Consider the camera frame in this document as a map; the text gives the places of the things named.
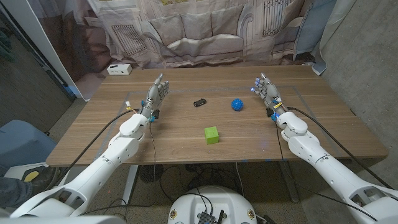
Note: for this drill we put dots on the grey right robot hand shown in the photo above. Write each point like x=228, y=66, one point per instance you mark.
x=270, y=93

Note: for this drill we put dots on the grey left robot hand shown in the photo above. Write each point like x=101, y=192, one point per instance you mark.
x=152, y=99

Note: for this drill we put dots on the blue spiky stress ball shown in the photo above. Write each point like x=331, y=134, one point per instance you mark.
x=237, y=104

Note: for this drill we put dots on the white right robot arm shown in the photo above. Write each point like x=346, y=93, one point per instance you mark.
x=311, y=146

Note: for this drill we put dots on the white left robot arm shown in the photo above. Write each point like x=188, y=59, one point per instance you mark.
x=118, y=152

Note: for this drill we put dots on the black toy car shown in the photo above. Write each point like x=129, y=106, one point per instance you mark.
x=200, y=102

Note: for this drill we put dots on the green sticky note block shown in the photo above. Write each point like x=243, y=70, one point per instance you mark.
x=211, y=135

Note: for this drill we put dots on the white power strip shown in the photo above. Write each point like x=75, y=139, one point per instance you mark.
x=119, y=69

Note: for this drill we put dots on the black round fan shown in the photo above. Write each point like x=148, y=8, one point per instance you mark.
x=151, y=172

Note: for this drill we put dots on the printed sofa backdrop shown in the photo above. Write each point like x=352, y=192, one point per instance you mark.
x=199, y=31

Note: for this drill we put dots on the pale cloth curtain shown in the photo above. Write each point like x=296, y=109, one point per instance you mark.
x=329, y=31

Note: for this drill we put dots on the white table leg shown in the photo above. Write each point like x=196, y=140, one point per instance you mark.
x=130, y=183

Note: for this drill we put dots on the grey table leg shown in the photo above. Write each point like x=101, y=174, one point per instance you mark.
x=289, y=180

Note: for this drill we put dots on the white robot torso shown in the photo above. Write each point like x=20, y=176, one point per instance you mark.
x=214, y=202

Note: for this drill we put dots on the black computer module with antenna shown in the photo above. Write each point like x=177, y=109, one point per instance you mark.
x=206, y=218

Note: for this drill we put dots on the blue bin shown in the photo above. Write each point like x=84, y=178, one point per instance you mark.
x=21, y=143

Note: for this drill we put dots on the yellow and black foot pedal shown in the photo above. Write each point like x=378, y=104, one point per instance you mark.
x=31, y=176

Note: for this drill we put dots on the white floor board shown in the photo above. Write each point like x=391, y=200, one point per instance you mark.
x=17, y=169

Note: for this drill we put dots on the person's foot in dark shoe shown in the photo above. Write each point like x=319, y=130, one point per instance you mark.
x=15, y=189

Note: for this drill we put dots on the white partition frame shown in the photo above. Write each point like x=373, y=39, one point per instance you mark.
x=31, y=31

